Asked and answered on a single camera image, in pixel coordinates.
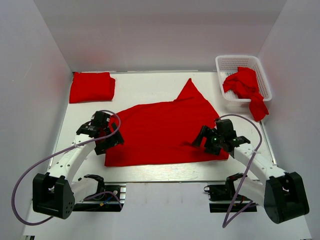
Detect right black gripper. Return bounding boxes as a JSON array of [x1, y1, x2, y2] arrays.
[[191, 125, 225, 156]]

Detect white plastic basket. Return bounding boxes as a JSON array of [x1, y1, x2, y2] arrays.
[[215, 55, 272, 112]]

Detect white front panel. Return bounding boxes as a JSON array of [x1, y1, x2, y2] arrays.
[[24, 183, 311, 240]]

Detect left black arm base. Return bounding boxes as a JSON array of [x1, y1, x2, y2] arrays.
[[73, 174, 126, 212]]

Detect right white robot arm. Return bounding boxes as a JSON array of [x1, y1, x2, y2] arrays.
[[192, 118, 310, 224]]

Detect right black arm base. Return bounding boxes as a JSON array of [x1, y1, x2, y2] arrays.
[[203, 173, 257, 213]]

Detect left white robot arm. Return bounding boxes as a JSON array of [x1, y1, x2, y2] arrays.
[[32, 110, 124, 219]]

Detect red t-shirt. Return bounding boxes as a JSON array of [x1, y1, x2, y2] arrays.
[[104, 79, 229, 167], [69, 72, 116, 104], [222, 66, 269, 122]]

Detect crumpled red t-shirt in basket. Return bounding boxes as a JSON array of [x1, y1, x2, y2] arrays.
[[222, 66, 269, 122]]

